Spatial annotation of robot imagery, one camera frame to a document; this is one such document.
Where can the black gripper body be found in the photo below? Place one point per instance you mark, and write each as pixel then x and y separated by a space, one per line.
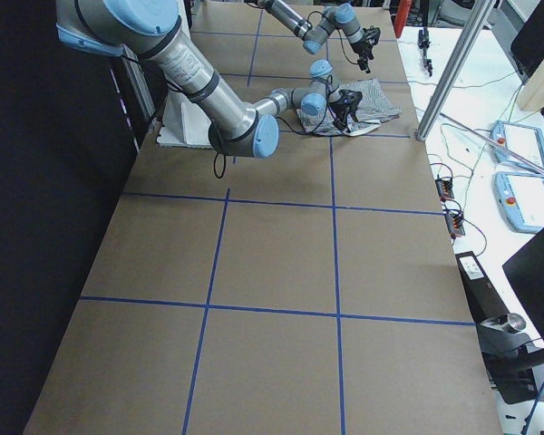
pixel 364 49
pixel 343 107

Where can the blue white striped polo shirt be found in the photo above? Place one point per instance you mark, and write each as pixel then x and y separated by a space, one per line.
pixel 372 111

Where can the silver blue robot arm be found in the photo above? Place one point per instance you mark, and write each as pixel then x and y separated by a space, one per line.
pixel 340 18
pixel 153 30

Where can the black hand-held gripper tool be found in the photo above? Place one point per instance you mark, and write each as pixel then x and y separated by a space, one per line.
pixel 424 37

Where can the red cylinder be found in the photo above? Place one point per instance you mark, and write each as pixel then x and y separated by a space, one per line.
pixel 403 10

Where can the upper orange electronics board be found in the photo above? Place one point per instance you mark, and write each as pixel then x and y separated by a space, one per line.
pixel 444 188

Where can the orange electronics board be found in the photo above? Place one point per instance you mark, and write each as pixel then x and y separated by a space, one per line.
pixel 454 222
pixel 444 188

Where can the lower orange electronics board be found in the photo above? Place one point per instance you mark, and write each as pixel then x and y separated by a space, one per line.
pixel 454 222

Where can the upper blue teach pendant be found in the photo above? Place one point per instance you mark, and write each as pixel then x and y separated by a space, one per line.
pixel 524 140

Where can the blue teach pendant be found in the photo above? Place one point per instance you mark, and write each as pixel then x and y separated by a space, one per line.
pixel 521 200
pixel 524 140

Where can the lower blue teach pendant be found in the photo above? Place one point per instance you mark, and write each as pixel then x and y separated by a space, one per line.
pixel 521 200

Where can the black box with label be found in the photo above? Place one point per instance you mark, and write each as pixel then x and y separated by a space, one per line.
pixel 483 299

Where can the metal reacher grabber stick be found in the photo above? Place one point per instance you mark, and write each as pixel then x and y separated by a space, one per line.
pixel 496 145

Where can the black monitor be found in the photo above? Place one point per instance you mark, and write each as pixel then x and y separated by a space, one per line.
pixel 525 273

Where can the silver metal cup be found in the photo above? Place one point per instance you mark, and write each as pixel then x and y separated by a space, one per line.
pixel 514 323

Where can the black stand base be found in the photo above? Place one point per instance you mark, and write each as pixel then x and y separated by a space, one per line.
pixel 514 364

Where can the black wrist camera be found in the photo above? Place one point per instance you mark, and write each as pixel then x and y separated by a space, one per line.
pixel 371 36
pixel 350 98

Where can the aluminium frame post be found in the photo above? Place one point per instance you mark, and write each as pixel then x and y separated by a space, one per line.
pixel 468 36

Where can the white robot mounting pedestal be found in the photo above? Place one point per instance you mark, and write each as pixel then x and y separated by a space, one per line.
pixel 184 124

